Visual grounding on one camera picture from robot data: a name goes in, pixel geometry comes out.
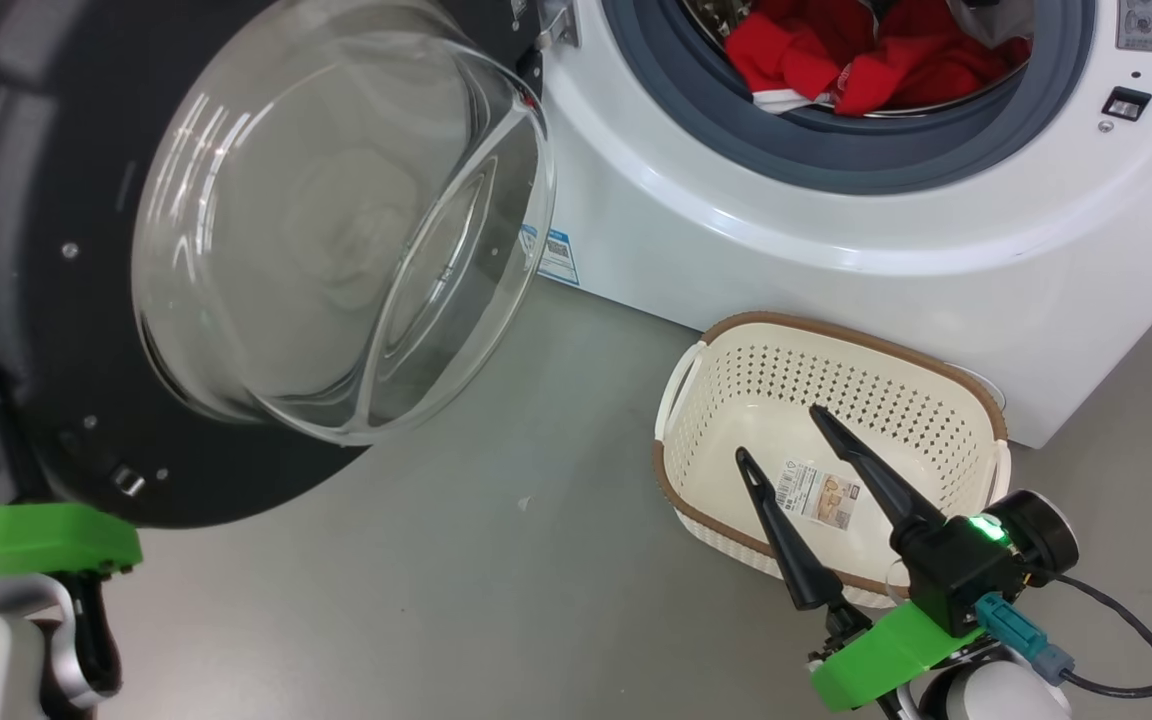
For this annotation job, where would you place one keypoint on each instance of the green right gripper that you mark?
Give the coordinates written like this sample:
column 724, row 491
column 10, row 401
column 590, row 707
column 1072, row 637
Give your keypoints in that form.
column 886, row 655

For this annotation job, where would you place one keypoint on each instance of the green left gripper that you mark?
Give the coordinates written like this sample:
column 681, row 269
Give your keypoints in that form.
column 36, row 540

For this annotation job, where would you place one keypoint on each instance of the black round glass washer door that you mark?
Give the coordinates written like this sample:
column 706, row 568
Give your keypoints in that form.
column 36, row 250

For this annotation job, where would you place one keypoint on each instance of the red and white garment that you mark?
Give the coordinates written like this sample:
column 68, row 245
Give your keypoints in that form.
column 896, row 70

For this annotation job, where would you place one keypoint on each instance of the white printed product label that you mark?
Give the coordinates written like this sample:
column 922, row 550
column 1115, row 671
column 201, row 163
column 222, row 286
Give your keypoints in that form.
column 826, row 495

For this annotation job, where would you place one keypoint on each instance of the cream perforated laundry basket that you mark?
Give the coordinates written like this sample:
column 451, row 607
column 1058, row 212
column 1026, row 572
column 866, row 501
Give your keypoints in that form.
column 726, row 400

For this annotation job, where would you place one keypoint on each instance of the white front-load washing machine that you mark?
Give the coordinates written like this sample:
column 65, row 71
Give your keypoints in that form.
column 786, row 250

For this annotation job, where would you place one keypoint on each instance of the blue energy label sticker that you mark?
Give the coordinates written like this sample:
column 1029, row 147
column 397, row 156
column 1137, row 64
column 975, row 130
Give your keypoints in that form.
column 558, row 255

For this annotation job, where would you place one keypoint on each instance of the grey warning sticker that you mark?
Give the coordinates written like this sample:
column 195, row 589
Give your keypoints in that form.
column 1143, row 25

